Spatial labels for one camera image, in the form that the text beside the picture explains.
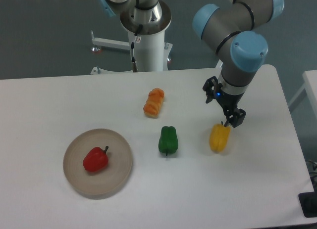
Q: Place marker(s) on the white side table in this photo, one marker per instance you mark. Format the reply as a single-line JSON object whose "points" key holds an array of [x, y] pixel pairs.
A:
{"points": [[307, 89]]}

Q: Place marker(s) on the green bell pepper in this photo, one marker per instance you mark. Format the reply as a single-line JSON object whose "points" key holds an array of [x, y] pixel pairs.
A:
{"points": [[168, 142]]}

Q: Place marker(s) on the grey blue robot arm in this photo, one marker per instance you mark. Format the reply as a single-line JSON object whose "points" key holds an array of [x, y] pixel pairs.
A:
{"points": [[229, 34]]}

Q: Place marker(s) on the orange bread loaf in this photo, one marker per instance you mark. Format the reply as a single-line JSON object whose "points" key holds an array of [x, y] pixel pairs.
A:
{"points": [[154, 103]]}

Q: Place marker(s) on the red bell pepper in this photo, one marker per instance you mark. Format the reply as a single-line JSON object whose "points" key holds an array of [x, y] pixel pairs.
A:
{"points": [[96, 159]]}

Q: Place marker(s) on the yellow bell pepper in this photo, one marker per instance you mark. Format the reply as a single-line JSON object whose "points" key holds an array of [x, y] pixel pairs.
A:
{"points": [[219, 137]]}

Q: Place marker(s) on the beige round plate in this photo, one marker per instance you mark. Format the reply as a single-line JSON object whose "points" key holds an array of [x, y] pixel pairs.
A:
{"points": [[109, 180]]}

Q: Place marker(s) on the black device at edge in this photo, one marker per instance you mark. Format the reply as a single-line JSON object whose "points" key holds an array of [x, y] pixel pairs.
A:
{"points": [[308, 202]]}

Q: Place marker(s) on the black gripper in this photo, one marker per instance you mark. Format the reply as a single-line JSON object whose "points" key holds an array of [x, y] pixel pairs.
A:
{"points": [[228, 102]]}

